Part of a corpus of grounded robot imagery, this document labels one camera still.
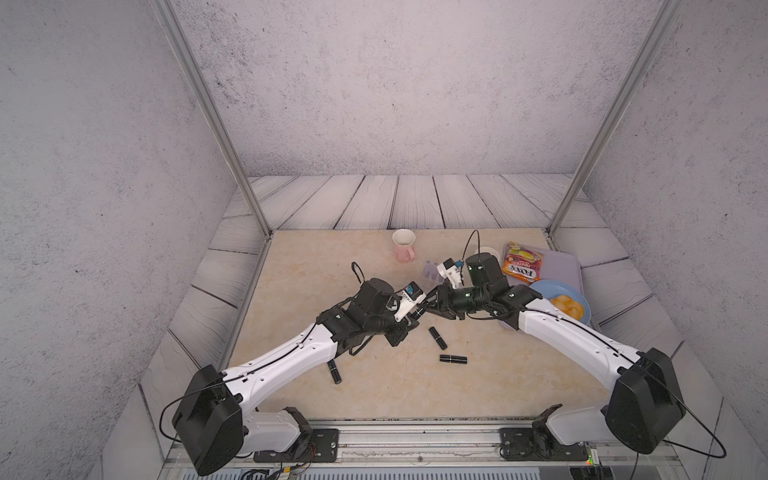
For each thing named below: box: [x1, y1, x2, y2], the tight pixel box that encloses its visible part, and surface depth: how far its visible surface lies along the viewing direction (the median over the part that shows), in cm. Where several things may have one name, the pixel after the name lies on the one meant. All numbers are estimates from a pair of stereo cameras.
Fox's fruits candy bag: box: [502, 241, 544, 284], surface depth 109 cm
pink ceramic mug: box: [392, 228, 416, 264], surface depth 107 cm
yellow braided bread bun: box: [551, 295, 585, 320], surface depth 97 cm
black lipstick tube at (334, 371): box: [327, 359, 342, 384], surface depth 86 cm
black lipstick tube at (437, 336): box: [429, 326, 448, 350], surface depth 93 cm
